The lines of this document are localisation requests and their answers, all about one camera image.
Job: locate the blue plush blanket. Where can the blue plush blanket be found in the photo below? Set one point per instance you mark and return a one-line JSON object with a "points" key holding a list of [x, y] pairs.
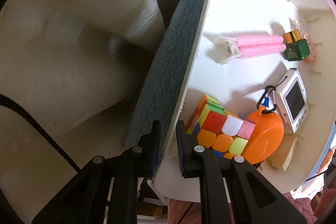
{"points": [[168, 56]]}

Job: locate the orange round case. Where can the orange round case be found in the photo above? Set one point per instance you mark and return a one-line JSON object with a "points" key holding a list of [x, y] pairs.
{"points": [[265, 134]]}

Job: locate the multicolour puzzle cube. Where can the multicolour puzzle cube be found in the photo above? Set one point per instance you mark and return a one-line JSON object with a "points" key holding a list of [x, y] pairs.
{"points": [[212, 121]]}

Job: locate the white plastic tray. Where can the white plastic tray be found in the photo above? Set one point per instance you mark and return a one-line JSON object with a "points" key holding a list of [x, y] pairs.
{"points": [[236, 3]]}

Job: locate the black carabiner clip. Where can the black carabiner clip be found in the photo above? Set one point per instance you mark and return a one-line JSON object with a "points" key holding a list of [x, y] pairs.
{"points": [[258, 102]]}

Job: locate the pink fleece pants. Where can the pink fleece pants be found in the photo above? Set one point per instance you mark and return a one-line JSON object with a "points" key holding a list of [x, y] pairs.
{"points": [[302, 208]]}

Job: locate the pink hair roller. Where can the pink hair roller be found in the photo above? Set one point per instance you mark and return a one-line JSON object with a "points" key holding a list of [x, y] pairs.
{"points": [[257, 45]]}

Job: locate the green bottle with gold cap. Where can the green bottle with gold cap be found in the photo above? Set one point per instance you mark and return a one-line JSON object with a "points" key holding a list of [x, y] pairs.
{"points": [[295, 49]]}

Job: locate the cream patterned curtain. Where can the cream patterned curtain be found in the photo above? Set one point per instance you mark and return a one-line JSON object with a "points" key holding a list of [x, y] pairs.
{"points": [[78, 16]]}

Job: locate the white handheld screen device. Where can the white handheld screen device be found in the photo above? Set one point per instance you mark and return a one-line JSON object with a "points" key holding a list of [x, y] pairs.
{"points": [[295, 100]]}

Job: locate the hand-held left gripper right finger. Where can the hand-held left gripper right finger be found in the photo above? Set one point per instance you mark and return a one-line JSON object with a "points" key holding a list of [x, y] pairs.
{"points": [[180, 148]]}

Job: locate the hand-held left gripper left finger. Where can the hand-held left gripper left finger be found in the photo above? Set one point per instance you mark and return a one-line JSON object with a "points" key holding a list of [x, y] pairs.
{"points": [[156, 145]]}

